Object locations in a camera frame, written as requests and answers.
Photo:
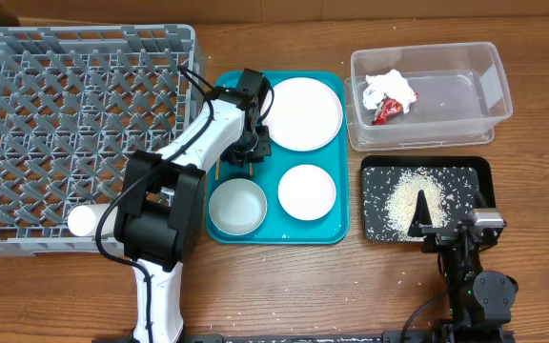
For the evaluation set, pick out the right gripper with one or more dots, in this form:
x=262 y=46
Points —
x=439 y=236

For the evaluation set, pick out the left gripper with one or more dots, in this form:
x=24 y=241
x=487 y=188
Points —
x=247 y=153

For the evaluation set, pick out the large white round plate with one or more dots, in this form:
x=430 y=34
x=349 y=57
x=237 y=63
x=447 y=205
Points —
x=305 y=114

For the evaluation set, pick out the red snack wrapper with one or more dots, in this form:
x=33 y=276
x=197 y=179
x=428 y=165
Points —
x=386 y=109

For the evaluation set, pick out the pale pink bowl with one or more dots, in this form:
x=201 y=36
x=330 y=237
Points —
x=306 y=192

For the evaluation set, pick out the grey metal bowl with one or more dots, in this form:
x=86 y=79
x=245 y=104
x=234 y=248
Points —
x=238 y=206

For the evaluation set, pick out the white tissue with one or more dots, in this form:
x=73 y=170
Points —
x=389 y=85

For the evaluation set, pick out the cream white plastic cup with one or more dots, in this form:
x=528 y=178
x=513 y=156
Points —
x=83 y=219

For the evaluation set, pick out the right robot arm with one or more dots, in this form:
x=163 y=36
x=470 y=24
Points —
x=480 y=301

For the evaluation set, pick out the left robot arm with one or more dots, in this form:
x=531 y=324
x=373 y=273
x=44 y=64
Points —
x=159 y=213

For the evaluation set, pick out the black food waste tray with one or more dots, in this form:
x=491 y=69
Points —
x=479 y=164

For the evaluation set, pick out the clear plastic waste bin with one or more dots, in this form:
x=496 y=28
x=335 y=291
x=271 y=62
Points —
x=462 y=94

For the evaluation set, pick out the grey plastic dishwasher rack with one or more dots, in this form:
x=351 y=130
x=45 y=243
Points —
x=75 y=104

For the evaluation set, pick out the teal plastic serving tray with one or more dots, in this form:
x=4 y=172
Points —
x=279 y=227

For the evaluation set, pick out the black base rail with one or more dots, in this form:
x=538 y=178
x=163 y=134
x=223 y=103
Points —
x=384 y=337

